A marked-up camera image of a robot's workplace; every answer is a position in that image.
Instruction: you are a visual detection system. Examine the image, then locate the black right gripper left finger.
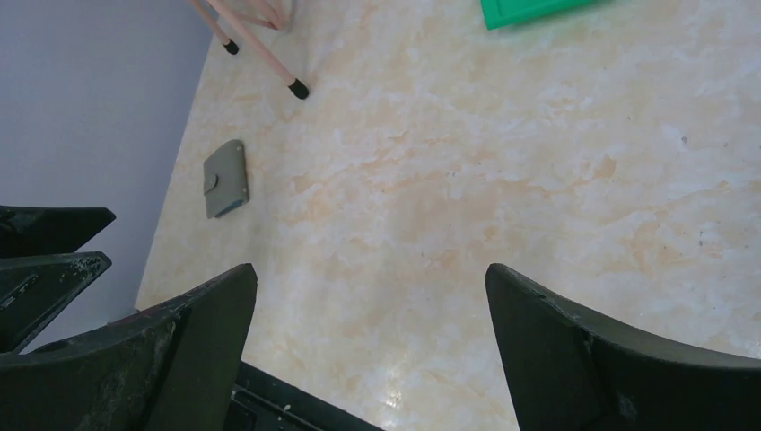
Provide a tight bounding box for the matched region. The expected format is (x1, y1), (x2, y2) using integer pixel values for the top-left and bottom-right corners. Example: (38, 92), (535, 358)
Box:
(1, 263), (257, 430)

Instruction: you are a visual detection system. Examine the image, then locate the pink music stand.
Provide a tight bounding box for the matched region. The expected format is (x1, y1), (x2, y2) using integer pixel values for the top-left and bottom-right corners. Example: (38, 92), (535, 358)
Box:
(188, 0), (310, 100)

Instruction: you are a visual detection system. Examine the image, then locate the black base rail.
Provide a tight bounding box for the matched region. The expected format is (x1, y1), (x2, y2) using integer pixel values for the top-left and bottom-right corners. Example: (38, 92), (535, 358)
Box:
(223, 362), (381, 431)

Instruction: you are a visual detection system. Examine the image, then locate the grey card holder wallet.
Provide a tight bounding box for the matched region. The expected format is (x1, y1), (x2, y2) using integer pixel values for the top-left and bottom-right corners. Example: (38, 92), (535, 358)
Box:
(203, 139), (249, 218)

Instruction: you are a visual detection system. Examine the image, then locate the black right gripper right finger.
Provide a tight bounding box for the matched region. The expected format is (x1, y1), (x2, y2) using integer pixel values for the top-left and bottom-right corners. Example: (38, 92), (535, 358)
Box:
(485, 263), (760, 430)

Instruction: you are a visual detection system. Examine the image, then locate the green plastic bin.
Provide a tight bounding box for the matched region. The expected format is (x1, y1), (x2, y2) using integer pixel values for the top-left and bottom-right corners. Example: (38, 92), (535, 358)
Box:
(480, 0), (606, 31)

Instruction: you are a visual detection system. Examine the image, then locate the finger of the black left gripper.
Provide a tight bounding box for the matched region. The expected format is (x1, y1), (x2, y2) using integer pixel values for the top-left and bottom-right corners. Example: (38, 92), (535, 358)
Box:
(1, 251), (111, 354)
(1, 206), (116, 259)

